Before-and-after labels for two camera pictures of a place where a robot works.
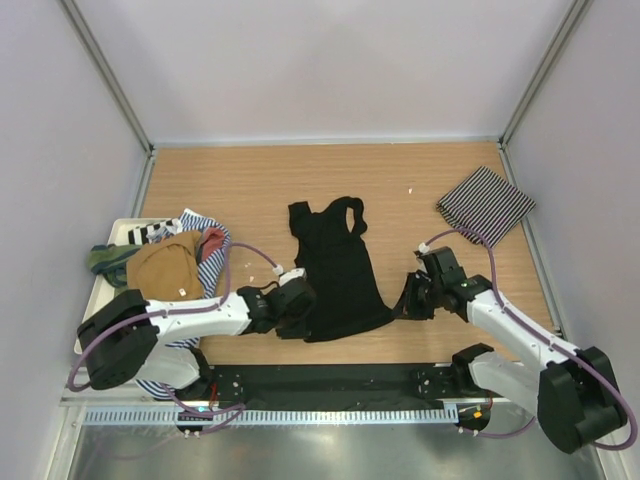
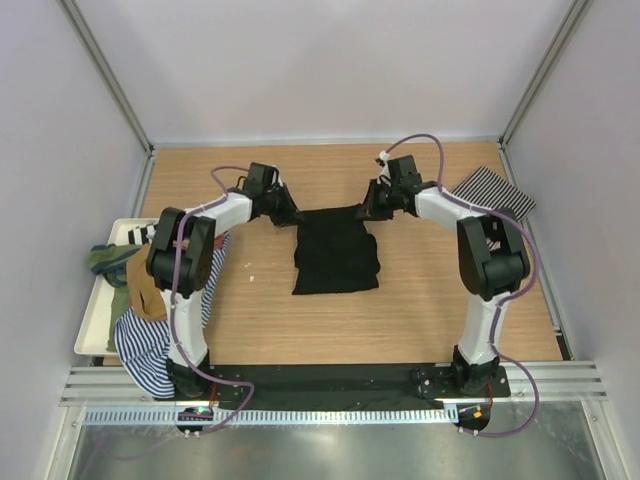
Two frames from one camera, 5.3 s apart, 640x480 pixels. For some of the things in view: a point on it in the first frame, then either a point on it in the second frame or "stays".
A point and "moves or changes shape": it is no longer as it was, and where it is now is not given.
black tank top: [333, 252] moves or changes shape
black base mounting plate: [436, 385] stays
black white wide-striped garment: [153, 232] stays
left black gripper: [299, 330] -> [291, 214]
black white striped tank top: [486, 202] stays
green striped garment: [111, 261] stays
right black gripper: [409, 308] -> [369, 210]
